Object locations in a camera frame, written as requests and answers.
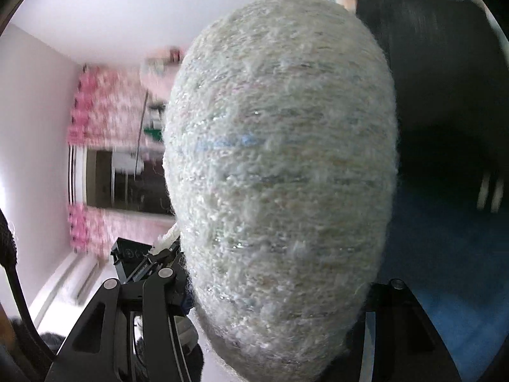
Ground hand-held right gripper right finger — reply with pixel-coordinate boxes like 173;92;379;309
358;278;462;382

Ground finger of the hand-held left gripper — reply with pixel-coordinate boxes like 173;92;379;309
137;244;184;277

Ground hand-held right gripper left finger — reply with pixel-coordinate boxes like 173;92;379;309
45;267;192;382

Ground white tweed jacket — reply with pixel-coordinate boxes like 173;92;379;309
151;0;398;382

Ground window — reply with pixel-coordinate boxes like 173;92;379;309
67;145;176;217

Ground blue and plaid bed sheet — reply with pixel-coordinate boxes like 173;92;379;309
294;0;509;371

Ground pink floral curtain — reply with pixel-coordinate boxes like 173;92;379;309
67;61;176;255

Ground dark green striped garment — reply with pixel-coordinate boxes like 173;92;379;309
392;119;509;213

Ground black leather jacket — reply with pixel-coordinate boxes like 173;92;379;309
356;0;506;128

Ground black cable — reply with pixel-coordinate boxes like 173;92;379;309
0;207;54;361

